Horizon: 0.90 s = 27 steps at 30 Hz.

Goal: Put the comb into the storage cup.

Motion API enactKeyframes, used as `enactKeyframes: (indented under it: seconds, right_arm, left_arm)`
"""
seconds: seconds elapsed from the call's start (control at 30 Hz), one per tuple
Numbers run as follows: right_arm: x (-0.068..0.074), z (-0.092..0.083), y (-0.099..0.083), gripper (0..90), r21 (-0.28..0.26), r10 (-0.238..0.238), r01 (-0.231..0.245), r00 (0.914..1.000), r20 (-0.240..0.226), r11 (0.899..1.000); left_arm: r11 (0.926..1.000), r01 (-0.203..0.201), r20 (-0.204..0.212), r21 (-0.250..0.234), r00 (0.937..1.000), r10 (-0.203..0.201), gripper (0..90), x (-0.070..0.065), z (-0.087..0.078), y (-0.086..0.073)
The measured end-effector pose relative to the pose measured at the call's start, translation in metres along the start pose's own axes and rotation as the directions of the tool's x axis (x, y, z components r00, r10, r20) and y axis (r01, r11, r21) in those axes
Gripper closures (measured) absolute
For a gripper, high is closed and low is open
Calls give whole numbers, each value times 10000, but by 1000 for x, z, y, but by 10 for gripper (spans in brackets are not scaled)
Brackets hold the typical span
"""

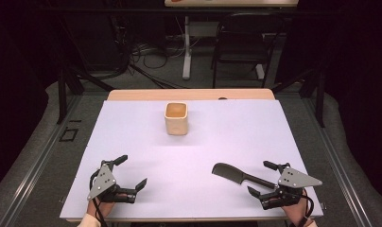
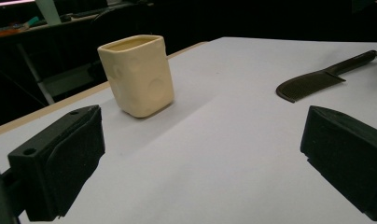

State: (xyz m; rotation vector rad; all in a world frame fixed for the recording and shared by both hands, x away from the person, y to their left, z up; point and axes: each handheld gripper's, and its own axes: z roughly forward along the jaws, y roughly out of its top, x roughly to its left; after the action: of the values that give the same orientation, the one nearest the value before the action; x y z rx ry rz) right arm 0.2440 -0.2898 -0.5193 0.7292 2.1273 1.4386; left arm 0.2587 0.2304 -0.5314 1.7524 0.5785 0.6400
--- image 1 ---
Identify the person's left hand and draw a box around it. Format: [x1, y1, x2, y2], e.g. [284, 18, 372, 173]
[86, 198, 117, 218]

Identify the black folding chair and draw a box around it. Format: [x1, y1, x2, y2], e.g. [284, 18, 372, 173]
[211, 12, 287, 89]

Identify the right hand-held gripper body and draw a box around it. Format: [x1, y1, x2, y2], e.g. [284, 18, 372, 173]
[259, 162, 323, 211]

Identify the black metal stand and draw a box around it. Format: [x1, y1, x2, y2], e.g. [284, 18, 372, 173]
[56, 67, 116, 126]
[270, 62, 326, 129]

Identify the aluminium floor rail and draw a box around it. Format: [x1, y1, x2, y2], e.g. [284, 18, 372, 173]
[302, 94, 374, 227]
[0, 94, 83, 227]

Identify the person's right hand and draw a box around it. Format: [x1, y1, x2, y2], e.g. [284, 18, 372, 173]
[282, 188, 310, 226]

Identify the white-legged desk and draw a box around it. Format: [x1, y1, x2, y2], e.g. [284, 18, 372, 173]
[164, 0, 301, 81]

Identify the wooden table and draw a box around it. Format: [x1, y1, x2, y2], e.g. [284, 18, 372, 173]
[60, 88, 324, 223]

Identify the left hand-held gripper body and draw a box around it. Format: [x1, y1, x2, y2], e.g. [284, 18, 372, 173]
[87, 160, 138, 204]

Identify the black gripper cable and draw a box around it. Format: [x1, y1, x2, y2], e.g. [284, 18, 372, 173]
[289, 195, 315, 227]
[89, 169, 109, 227]

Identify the beige square utensil holder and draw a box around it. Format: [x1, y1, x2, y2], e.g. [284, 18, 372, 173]
[164, 101, 189, 136]

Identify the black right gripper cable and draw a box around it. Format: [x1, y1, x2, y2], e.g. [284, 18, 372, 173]
[289, 195, 315, 227]

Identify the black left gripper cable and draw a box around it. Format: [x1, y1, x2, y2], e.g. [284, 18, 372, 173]
[89, 169, 109, 227]

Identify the white table mat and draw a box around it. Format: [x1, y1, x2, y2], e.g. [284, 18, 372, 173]
[60, 98, 324, 220]

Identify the bundle of floor cables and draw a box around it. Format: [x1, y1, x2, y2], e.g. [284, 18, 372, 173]
[129, 37, 187, 70]

